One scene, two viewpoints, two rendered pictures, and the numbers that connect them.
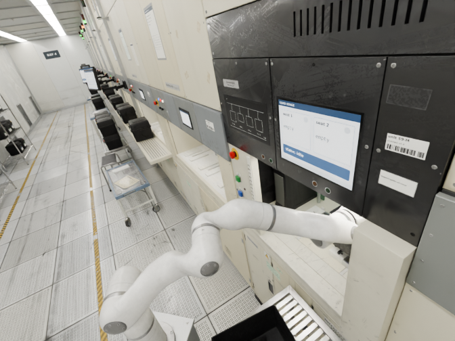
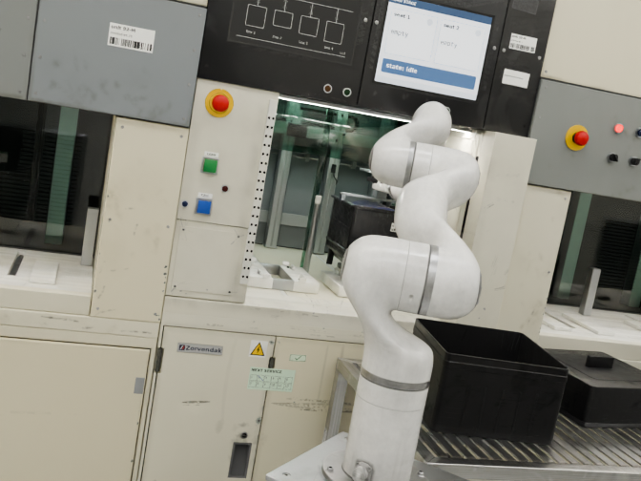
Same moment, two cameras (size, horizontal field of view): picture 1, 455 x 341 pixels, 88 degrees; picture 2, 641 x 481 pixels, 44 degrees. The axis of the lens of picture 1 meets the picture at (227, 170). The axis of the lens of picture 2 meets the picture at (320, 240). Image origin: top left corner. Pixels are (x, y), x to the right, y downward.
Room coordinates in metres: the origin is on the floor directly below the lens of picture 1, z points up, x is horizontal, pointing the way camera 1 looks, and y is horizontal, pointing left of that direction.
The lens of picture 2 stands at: (0.54, 1.79, 1.36)
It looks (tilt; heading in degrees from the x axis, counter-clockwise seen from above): 9 degrees down; 278
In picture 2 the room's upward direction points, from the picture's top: 10 degrees clockwise
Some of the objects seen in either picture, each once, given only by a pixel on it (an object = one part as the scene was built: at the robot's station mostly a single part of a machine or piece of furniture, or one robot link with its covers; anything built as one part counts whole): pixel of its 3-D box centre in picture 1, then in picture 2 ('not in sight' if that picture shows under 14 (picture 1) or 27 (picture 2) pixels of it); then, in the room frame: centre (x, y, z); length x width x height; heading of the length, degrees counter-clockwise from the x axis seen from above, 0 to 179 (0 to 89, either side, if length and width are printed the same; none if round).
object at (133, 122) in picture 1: (140, 128); not in sight; (3.28, 1.10, 0.93); 0.30 x 0.28 x 0.26; 22
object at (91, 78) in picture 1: (105, 80); not in sight; (3.68, 1.46, 1.59); 0.50 x 0.41 x 0.36; 114
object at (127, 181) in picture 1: (126, 181); not in sight; (2.68, 1.31, 0.47); 0.31 x 0.23 x 0.02; 46
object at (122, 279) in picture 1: (130, 299); (388, 307); (0.58, 0.47, 1.07); 0.19 x 0.12 x 0.24; 4
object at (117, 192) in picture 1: (132, 189); not in sight; (2.85, 1.36, 0.24); 0.97 x 0.52 x 0.48; 27
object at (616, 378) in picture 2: not in sight; (595, 380); (0.05, -0.26, 0.83); 0.29 x 0.29 x 0.13; 31
